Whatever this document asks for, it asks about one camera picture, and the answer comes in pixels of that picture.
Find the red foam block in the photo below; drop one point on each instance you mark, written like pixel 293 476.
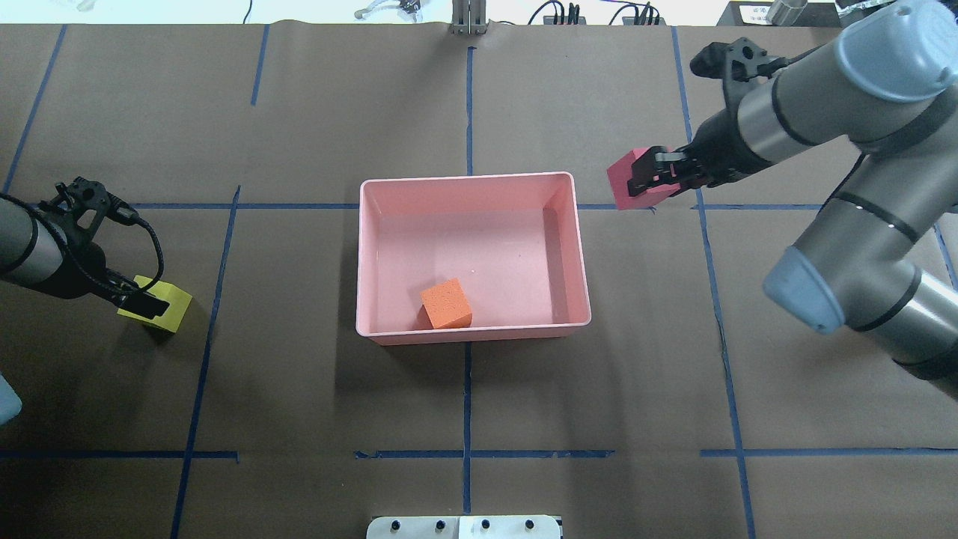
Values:
pixel 636 181

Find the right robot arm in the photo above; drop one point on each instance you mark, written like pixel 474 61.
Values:
pixel 887 85

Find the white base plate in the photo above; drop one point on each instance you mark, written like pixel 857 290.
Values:
pixel 466 526

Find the pink plastic bin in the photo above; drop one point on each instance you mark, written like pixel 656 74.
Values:
pixel 511 240

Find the orange foam block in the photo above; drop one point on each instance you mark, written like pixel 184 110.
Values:
pixel 447 305

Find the yellow foam block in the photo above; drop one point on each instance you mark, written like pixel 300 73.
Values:
pixel 179 304

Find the aluminium frame post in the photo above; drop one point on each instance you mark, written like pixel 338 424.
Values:
pixel 469 17

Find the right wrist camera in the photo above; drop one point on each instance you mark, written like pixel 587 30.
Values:
pixel 739 61

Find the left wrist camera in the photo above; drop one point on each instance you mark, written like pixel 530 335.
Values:
pixel 81 195

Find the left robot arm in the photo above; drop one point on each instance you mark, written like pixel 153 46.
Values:
pixel 49 247

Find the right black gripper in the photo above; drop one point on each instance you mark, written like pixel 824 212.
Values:
pixel 713 152

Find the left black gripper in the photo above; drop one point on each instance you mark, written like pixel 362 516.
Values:
pixel 81 271

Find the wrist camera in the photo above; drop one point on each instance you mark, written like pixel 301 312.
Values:
pixel 739 61
pixel 81 195

